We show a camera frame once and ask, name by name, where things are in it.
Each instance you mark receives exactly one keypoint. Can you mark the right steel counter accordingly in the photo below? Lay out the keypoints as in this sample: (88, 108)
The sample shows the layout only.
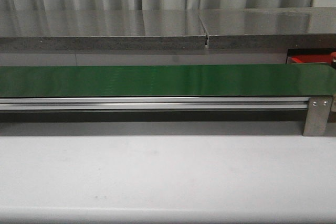
(275, 28)

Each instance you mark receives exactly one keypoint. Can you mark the green conveyor belt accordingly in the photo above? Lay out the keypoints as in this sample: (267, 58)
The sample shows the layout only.
(295, 80)

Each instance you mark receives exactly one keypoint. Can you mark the aluminium conveyor side rail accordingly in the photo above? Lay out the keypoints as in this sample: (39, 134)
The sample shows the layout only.
(145, 103)

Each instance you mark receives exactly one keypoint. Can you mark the left steel counter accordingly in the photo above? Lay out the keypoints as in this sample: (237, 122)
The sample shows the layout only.
(101, 30)

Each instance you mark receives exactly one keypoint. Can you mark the steel conveyor support bracket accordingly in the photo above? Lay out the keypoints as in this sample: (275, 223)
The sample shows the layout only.
(318, 112)

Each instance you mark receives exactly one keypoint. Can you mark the steel counter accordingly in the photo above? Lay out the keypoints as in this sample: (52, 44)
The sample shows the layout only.
(275, 28)
(101, 30)

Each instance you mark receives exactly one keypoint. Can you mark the red plastic tray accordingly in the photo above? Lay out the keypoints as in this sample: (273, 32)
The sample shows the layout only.
(312, 59)

